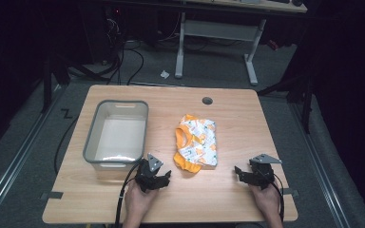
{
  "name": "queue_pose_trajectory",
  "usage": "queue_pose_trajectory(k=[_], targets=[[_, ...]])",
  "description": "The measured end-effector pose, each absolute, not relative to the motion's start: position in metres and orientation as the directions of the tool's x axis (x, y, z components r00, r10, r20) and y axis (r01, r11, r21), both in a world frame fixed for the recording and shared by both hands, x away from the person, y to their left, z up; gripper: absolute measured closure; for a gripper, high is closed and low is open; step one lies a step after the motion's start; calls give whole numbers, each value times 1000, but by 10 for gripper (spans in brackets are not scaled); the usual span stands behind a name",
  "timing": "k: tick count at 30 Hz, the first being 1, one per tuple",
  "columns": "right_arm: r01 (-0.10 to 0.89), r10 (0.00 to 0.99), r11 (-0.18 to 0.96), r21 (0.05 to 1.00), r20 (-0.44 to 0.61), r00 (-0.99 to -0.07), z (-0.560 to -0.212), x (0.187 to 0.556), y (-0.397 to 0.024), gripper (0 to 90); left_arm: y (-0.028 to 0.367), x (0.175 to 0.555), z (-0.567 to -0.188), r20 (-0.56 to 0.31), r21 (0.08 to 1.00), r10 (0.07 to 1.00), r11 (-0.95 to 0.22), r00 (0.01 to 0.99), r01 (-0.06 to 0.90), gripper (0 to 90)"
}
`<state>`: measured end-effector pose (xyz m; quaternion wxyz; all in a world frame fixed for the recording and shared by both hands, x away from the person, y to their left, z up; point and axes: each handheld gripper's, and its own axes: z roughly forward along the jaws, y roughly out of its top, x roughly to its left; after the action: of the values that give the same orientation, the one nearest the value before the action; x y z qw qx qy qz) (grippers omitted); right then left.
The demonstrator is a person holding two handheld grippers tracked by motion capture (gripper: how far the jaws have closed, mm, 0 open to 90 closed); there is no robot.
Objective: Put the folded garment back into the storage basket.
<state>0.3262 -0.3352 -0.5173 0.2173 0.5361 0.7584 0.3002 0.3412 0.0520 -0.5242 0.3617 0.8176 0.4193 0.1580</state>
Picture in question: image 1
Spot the black computer tower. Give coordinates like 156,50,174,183
86,4,126,65

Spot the black metal stand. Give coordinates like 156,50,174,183
40,55,72,114
257,70,317,135

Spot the person's left hand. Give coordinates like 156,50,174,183
123,180,160,219

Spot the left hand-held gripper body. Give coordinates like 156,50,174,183
134,153,167,194

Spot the person's right hand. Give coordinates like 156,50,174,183
249,181,283,219

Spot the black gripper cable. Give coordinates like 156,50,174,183
114,161,142,228
273,173,286,222

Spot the metal floor rail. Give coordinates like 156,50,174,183
289,103,353,228
0,85,65,228

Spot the orange white patterned garment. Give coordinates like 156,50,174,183
172,113,219,175

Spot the grey tape strip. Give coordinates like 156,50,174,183
281,187,299,198
40,191,64,201

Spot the white plastic bin grey rim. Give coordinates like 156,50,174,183
82,99,150,182

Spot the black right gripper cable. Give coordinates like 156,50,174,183
273,173,286,222

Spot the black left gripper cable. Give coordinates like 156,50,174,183
114,161,142,228

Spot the black floor cable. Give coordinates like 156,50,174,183
107,37,145,86

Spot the white metal desk frame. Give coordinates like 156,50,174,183
174,11,268,86

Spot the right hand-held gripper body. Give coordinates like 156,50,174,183
248,153,283,191

